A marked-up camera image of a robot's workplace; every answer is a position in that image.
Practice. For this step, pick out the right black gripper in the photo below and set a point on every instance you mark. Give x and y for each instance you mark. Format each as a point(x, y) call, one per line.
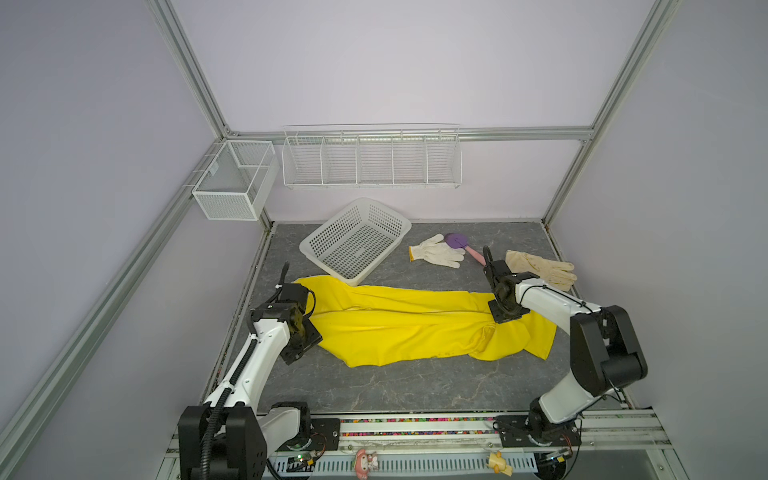
point(498, 317)

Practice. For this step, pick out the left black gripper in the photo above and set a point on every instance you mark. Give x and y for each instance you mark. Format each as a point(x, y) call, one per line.
point(288, 354)

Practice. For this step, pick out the yellow trousers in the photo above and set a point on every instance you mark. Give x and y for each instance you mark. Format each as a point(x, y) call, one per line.
point(379, 326)

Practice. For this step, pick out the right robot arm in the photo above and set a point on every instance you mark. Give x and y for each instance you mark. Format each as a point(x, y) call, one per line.
point(605, 354)

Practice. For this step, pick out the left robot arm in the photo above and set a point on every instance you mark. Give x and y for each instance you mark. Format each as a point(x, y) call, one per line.
point(223, 437)

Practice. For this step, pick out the beige leather glove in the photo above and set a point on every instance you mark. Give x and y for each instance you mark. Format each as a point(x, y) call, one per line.
point(556, 273)

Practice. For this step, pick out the purple and pink brush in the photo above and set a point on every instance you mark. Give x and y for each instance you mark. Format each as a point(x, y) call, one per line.
point(460, 241)

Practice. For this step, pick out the white knit glove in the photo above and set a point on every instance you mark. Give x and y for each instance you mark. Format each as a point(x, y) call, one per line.
point(436, 251)

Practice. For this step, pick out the white plastic laundry basket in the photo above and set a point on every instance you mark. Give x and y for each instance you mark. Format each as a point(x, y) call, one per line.
point(356, 240)

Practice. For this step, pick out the pink plush toy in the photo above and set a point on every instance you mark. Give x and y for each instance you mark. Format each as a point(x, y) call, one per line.
point(365, 463)

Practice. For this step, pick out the yellow duck toy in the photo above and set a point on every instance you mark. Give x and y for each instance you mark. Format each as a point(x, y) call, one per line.
point(499, 465)

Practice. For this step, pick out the white mesh wall box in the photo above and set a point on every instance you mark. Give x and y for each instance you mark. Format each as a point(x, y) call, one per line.
point(237, 182)

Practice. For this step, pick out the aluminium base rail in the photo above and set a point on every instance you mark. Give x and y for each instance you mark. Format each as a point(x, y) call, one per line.
point(599, 430)

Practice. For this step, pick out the white wire wall shelf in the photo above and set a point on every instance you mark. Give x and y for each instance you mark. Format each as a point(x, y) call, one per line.
point(391, 155)

